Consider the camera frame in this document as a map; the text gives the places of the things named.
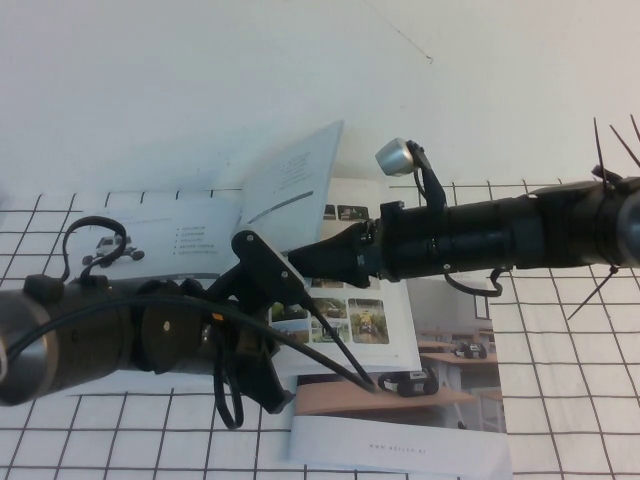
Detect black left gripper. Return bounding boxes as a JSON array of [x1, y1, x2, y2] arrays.
[[202, 269, 296, 416]]

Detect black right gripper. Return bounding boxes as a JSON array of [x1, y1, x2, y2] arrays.
[[288, 198, 452, 291]]

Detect white product catalogue book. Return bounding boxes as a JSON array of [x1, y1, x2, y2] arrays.
[[67, 118, 424, 397]]

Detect closed brochure with robot cover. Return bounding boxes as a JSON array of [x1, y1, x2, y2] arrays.
[[287, 247, 514, 480]]

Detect white black-grid tablecloth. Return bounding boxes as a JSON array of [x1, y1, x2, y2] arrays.
[[0, 177, 640, 480]]

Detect long black left camera cable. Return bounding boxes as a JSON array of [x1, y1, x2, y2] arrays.
[[0, 293, 379, 396]]

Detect black looped left gripper cable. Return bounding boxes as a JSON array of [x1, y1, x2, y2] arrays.
[[211, 319, 247, 432]]

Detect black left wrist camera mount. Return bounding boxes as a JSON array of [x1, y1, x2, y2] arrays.
[[230, 226, 307, 307]]

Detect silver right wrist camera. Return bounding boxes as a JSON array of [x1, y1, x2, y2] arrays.
[[374, 136, 447, 212]]

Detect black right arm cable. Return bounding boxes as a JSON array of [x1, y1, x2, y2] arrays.
[[443, 265, 515, 300]]

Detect grey left arm loop cable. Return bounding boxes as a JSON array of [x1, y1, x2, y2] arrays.
[[63, 216, 129, 284]]

